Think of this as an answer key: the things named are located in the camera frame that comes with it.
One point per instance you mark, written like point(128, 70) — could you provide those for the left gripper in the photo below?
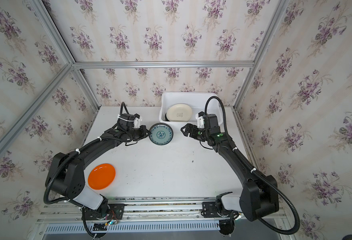
point(141, 132)

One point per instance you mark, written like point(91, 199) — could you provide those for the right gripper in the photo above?
point(192, 132)

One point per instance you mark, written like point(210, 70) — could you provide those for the cream plate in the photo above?
point(179, 113)

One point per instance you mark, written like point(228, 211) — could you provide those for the teal patterned plate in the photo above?
point(161, 134)

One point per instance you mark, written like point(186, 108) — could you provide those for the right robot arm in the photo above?
point(260, 195)

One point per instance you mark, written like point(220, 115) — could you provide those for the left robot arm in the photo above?
point(66, 179)

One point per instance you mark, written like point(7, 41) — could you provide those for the white plastic bin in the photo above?
point(196, 100)

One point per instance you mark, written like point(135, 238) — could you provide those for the orange plate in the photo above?
point(101, 176)

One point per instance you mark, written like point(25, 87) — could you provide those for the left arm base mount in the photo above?
point(104, 214)

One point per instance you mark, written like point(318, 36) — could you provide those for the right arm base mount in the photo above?
point(226, 205)

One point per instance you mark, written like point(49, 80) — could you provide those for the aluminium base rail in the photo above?
point(134, 215)

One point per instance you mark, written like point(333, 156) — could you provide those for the aluminium frame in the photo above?
point(74, 67)

